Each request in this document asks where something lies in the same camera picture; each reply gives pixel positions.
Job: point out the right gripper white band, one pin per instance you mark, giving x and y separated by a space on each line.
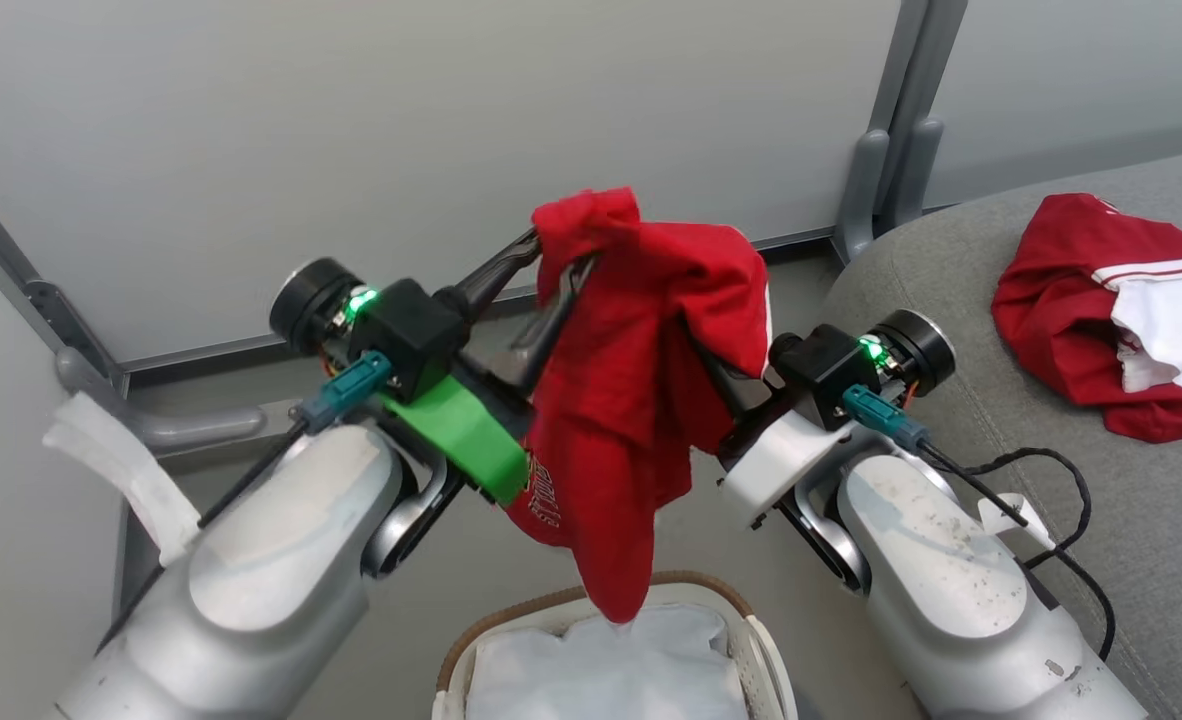
781 460

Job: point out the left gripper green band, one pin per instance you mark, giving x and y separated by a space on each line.
461 435

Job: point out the red shirt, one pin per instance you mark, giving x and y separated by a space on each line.
631 400

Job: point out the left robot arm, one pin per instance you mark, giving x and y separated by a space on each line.
251 600

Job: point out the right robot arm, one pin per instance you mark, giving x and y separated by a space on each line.
951 600

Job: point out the grey fabric sofa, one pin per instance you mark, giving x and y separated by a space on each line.
1151 560

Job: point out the grey upright partition foot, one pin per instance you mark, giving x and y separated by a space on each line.
866 190

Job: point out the wicker laundry basket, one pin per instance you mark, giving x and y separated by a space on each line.
766 650

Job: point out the white basket liner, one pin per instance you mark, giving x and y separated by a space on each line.
611 670

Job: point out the red and white garment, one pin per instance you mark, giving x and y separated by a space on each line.
1061 330

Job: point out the long white tape strip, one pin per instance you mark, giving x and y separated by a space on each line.
121 465

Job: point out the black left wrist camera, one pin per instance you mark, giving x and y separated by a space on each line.
411 330

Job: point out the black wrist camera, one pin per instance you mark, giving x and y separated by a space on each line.
411 330
826 370

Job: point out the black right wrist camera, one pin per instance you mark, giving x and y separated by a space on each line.
826 370

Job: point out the grey partition bottom rail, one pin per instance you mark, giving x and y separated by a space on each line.
251 350

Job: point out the grey partition double post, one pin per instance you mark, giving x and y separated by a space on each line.
916 60

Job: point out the grey partition corner post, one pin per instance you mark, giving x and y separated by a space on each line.
11 250

